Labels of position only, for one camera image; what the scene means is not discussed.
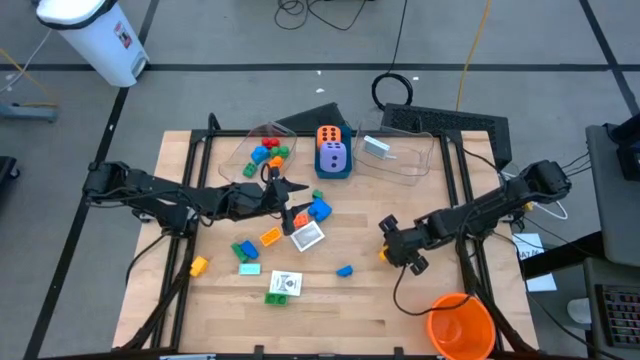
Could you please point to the small green toy block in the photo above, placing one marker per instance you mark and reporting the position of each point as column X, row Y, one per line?
column 317, row 194

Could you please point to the long green toy block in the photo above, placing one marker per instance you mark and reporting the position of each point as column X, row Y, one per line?
column 237, row 252

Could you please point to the large blue toy block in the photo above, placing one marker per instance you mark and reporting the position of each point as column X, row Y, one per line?
column 320, row 210

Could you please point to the black chair base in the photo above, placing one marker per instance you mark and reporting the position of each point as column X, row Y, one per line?
column 6, row 167

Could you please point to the playing card box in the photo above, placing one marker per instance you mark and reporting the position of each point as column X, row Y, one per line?
column 376, row 146
column 307, row 236
column 285, row 283

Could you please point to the yellow toy brick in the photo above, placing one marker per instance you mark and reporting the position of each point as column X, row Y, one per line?
column 270, row 236

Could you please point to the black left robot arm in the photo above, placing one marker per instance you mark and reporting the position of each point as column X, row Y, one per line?
column 150, row 192

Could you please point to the bright green toy block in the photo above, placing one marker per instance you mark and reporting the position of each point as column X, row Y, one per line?
column 281, row 151

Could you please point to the teal plastic bin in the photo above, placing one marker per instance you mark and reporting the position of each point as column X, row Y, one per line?
column 333, row 175

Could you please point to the white round device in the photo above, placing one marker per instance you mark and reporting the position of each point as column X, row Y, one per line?
column 579, row 311

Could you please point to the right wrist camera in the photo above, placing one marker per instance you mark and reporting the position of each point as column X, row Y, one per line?
column 396, row 245

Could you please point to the black desk bar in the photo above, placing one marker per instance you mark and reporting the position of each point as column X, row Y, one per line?
column 560, row 260

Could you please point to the dark green toy brick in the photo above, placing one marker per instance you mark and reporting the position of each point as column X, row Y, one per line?
column 249, row 170

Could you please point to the grey stand base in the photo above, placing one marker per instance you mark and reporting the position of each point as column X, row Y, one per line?
column 30, row 113

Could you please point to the white paper sheet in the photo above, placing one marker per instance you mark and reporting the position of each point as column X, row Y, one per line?
column 542, row 283
column 527, row 245

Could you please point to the purple foam die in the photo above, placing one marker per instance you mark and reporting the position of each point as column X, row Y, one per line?
column 332, row 156

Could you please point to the green two-stud toy brick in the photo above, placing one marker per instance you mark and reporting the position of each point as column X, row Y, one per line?
column 276, row 299

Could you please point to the white trash can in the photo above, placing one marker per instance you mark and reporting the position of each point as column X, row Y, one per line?
column 95, row 45

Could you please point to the orange foam die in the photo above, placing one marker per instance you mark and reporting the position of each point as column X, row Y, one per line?
column 328, row 134

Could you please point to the red toy block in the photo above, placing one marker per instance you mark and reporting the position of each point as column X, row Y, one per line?
column 271, row 142

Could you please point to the mint toy brick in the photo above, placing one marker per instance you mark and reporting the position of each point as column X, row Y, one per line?
column 249, row 269

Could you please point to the yellow toy block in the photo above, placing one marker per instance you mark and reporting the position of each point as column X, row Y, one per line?
column 198, row 266
column 383, row 254

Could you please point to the orange pumpkin bucket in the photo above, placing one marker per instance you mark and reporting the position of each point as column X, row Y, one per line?
column 460, row 325

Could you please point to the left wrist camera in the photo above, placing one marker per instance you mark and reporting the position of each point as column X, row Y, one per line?
column 246, row 192

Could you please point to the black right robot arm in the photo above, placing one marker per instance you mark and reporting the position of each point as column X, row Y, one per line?
column 500, row 200

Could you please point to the clear plastic bin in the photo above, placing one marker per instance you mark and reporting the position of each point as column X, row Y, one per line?
column 410, row 165
column 230, row 172

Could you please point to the black desk device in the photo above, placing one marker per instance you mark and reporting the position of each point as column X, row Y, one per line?
column 630, row 155

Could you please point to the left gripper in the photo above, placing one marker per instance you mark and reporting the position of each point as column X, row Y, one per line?
column 287, row 220

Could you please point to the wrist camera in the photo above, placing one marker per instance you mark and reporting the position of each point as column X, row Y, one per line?
column 246, row 192
column 396, row 245

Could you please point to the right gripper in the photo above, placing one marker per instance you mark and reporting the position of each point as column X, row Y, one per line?
column 419, row 265

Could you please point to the orange toy block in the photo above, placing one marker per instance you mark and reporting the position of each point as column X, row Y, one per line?
column 276, row 161

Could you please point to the black wedge panel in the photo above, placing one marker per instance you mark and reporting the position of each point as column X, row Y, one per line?
column 315, row 120

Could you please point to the orange toy brick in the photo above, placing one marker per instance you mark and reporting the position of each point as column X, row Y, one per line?
column 301, row 220

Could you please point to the grey desk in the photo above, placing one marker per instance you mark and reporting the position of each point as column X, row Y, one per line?
column 600, row 272
column 615, row 210

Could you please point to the backlit keyboard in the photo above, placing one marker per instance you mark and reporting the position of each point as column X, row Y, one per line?
column 620, row 315

